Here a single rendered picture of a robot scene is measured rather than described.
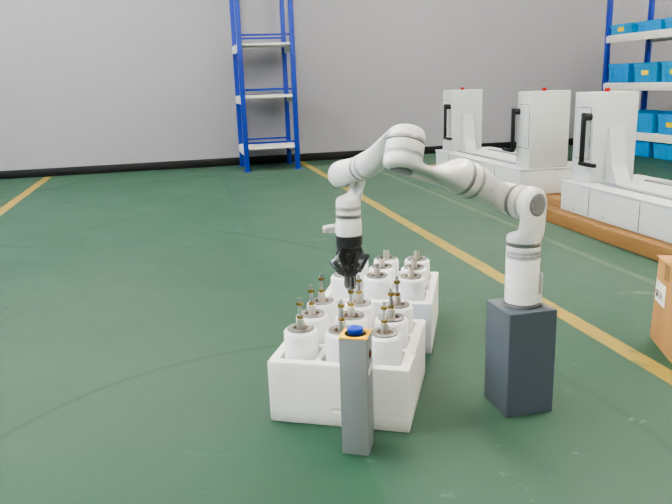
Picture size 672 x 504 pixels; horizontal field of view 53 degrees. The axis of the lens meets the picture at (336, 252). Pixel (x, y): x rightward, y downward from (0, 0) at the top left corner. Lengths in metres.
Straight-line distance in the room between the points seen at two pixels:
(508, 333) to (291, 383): 0.60
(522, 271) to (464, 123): 4.40
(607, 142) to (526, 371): 2.62
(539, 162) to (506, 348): 3.20
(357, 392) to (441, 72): 7.05
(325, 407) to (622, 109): 3.04
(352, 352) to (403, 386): 0.22
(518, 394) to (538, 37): 7.42
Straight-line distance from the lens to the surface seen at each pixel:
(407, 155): 1.53
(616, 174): 4.31
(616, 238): 3.90
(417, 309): 2.28
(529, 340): 1.88
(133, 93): 7.87
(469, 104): 6.22
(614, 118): 4.37
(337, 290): 2.33
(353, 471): 1.70
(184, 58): 7.87
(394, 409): 1.82
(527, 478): 1.71
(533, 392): 1.96
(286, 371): 1.85
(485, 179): 1.69
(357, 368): 1.64
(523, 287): 1.86
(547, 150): 4.99
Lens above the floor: 0.91
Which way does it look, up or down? 14 degrees down
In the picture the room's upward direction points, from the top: 2 degrees counter-clockwise
